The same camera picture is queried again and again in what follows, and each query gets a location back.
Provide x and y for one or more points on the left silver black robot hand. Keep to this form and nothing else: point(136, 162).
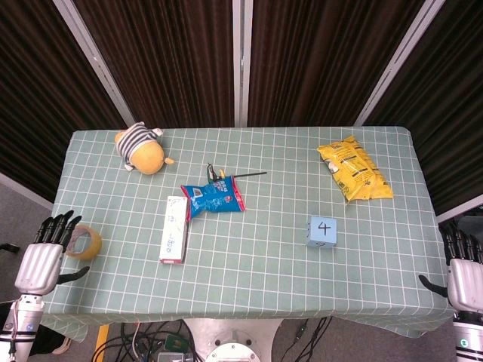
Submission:
point(39, 264)

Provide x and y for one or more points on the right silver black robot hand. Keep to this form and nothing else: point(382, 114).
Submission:
point(466, 279)

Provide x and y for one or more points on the light blue numbered cube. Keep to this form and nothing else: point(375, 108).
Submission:
point(322, 230)

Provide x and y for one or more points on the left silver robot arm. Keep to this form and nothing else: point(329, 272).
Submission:
point(22, 324)

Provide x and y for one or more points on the silver robot base column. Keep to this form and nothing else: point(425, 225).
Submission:
point(234, 339)

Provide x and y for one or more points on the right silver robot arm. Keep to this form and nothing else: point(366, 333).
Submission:
point(469, 335)

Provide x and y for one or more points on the tan packing tape roll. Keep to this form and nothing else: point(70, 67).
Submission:
point(94, 245)

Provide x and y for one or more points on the white pink toothpaste box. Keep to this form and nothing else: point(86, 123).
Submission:
point(173, 230)

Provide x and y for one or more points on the yellow plush toy striped shirt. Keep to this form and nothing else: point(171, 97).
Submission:
point(149, 156)

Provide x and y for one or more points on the yellow snack bag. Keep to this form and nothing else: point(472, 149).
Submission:
point(356, 169)

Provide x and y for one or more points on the green circuit board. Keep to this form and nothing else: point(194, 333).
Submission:
point(174, 344)

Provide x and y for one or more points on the blue red snack bag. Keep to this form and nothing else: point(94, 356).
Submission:
point(213, 198)

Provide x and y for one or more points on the green white checked tablecloth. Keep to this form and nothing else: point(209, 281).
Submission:
point(245, 271)

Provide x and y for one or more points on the white partition post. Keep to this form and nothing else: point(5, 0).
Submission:
point(400, 62)
point(94, 60)
point(242, 64)

